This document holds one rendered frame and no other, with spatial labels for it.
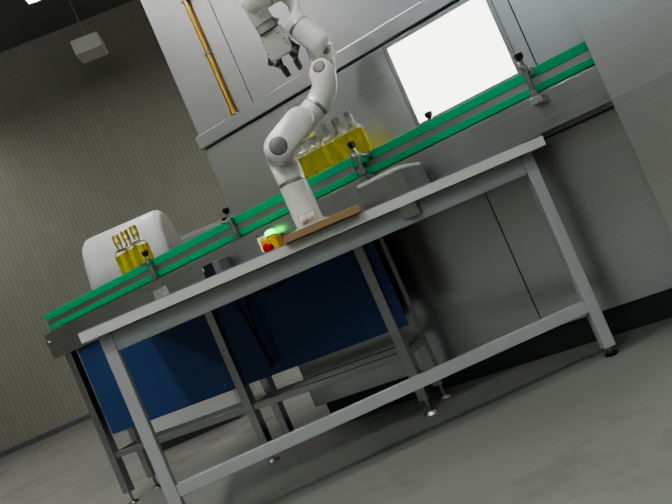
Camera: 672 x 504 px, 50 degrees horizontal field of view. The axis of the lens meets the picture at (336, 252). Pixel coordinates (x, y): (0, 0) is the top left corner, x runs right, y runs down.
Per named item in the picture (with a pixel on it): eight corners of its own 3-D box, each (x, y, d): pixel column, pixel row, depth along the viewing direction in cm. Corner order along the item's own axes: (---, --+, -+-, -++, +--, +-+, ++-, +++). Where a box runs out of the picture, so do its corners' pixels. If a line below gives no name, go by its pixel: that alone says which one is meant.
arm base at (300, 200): (328, 217, 228) (309, 172, 229) (292, 233, 229) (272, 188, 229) (330, 220, 244) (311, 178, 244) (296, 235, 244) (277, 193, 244)
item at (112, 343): (621, 352, 236) (531, 151, 238) (187, 552, 224) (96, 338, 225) (608, 350, 245) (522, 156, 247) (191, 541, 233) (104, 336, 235)
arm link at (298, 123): (326, 118, 244) (327, 107, 228) (282, 174, 242) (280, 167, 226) (303, 101, 244) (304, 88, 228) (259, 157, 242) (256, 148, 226)
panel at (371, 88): (525, 75, 257) (486, -12, 258) (523, 74, 255) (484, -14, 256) (321, 179, 299) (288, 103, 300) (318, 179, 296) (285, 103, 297)
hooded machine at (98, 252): (173, 433, 530) (94, 247, 534) (259, 394, 533) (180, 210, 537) (150, 458, 455) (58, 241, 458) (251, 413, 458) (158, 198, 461)
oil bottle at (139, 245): (164, 280, 327) (140, 222, 328) (156, 282, 322) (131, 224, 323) (155, 284, 330) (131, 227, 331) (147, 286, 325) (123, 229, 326)
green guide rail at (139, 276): (359, 177, 261) (350, 157, 261) (358, 177, 260) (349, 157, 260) (52, 330, 341) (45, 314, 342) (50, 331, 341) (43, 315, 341)
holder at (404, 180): (436, 184, 256) (427, 164, 256) (410, 191, 232) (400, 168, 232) (395, 203, 264) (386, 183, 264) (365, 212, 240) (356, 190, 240)
